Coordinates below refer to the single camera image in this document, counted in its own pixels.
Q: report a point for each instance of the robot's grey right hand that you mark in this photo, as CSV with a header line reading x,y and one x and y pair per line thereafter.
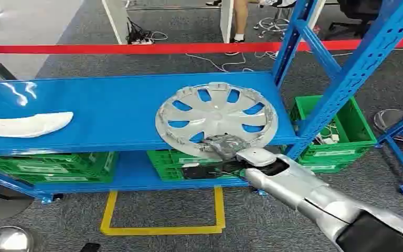
x,y
224,146

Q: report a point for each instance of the silver plastic wheel hubcap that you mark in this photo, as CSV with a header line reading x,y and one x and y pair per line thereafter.
x,y
219,116

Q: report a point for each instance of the green plastic crate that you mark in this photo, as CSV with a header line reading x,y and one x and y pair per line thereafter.
x,y
166,163

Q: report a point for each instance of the blue metal shelf rack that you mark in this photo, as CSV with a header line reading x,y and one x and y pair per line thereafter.
x,y
111,114

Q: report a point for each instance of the red barrier belt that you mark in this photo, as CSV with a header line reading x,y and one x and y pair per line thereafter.
x,y
153,48

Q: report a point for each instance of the white desk leg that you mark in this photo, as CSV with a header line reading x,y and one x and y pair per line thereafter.
x,y
116,19
226,19

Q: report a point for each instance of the person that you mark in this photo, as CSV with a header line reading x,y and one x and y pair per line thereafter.
x,y
240,17

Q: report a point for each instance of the chrome chair base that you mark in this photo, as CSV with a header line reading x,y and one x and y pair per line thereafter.
x,y
272,24

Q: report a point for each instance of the white power strip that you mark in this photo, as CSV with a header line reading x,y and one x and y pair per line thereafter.
x,y
142,41

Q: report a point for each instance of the silver round disc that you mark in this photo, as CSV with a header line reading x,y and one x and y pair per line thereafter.
x,y
387,118

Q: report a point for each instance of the robot's black left foot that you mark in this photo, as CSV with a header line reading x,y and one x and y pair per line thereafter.
x,y
91,247

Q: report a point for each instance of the green crate with wide label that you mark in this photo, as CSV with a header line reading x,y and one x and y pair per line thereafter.
x,y
48,168

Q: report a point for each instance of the small blue metal rack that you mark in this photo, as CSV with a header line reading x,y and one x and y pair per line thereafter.
x,y
401,156

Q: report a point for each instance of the black office chair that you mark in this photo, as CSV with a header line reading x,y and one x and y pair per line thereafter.
x,y
358,14

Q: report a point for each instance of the white curved plastic trim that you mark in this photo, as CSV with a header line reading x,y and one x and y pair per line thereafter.
x,y
24,125

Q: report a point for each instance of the grey round floor base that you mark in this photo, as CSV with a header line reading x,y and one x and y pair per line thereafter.
x,y
3,205

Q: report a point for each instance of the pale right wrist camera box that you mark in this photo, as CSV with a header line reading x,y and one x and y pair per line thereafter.
x,y
255,157

